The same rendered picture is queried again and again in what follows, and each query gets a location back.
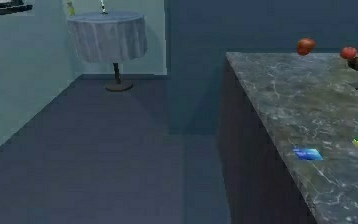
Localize red apple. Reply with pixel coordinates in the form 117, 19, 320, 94
340, 46, 358, 60
296, 37, 317, 57

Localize round table with grey cloth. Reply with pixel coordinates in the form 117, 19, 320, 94
67, 11, 148, 93

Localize yellow bottle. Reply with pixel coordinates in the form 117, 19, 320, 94
65, 0, 77, 16

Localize blue card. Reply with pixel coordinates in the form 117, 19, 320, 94
292, 147, 324, 162

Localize grey marble kitchen counter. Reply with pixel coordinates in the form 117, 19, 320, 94
216, 51, 358, 224

